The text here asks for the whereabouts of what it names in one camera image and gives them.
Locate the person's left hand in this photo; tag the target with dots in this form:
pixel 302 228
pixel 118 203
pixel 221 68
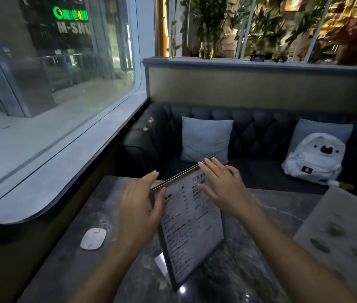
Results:
pixel 137 214

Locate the person's right hand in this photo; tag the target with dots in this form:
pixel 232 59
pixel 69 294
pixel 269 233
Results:
pixel 227 189

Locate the metal-framed text menu stand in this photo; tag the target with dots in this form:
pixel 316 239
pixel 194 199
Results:
pixel 194 236

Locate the clear acrylic picture menu stand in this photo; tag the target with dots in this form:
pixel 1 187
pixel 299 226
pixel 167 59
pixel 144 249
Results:
pixel 339 236

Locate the person's left forearm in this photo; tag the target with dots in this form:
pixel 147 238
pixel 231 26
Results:
pixel 109 277

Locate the person's right forearm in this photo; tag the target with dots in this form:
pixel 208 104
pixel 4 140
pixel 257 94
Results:
pixel 292 265

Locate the white oval call button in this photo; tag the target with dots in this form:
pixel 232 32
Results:
pixel 93 239

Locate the grey-blue cushion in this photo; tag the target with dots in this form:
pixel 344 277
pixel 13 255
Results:
pixel 205 138
pixel 311 127

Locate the dark tufted leather sofa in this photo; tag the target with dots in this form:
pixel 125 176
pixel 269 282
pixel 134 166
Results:
pixel 260 132

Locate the dark marble table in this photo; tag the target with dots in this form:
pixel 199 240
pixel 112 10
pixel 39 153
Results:
pixel 71 265

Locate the white backpack with cat print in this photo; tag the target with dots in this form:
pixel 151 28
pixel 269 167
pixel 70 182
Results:
pixel 315 164

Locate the beige booth partition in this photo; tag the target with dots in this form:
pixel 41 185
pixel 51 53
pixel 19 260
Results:
pixel 260 88

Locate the rounded glass window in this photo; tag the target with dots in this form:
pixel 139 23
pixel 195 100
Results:
pixel 55 107

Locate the glass vase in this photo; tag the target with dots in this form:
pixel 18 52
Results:
pixel 206 51

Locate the row of leafy plants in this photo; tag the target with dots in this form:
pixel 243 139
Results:
pixel 292 28

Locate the green lit shop sign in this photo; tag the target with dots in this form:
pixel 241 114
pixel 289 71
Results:
pixel 71 14

